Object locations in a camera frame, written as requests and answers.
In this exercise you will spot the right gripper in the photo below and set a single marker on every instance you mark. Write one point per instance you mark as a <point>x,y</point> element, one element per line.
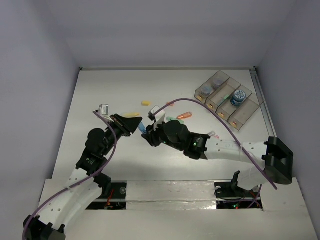
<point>151,135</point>

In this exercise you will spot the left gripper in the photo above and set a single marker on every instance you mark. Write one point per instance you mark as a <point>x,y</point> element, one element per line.
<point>121,124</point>

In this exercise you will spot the blue highlighter pen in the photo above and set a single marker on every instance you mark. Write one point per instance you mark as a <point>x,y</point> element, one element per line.
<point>142,128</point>

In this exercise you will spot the yellow highlighter body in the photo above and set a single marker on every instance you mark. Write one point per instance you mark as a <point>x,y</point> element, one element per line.
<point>130,114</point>

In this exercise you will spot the yellow marker cap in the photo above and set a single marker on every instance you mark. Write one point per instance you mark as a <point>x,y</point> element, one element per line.
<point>145,103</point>

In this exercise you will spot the paperclip jar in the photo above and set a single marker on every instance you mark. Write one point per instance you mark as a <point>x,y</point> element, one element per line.
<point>217,82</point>
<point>206,90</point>

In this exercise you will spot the blue lid pin jar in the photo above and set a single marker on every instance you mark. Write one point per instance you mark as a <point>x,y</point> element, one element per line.
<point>238,97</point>

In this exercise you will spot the clear green highlighter body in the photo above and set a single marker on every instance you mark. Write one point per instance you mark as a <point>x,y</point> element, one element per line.
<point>223,99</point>

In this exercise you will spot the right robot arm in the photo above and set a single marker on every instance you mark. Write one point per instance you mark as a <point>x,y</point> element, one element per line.
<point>272,160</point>

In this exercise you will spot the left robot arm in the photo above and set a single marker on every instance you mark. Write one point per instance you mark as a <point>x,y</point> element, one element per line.
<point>54,218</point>

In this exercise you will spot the grey orange highlighter pen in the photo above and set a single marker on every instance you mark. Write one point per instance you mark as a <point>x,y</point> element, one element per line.
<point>212,133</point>

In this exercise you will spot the clear compartment organizer tray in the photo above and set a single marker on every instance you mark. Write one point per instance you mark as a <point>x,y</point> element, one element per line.
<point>236,116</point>

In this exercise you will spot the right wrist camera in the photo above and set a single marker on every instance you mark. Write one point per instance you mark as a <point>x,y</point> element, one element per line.
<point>157,116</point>

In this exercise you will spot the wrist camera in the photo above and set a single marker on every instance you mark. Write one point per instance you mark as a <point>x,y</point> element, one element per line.
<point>157,116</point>
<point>103,111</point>

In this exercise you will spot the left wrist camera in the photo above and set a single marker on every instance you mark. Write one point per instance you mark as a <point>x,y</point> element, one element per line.
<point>103,111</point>

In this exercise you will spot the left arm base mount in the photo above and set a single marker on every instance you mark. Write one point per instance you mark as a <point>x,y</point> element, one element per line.
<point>114,200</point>

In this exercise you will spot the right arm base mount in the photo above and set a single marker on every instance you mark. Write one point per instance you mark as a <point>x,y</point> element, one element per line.
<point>229,196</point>

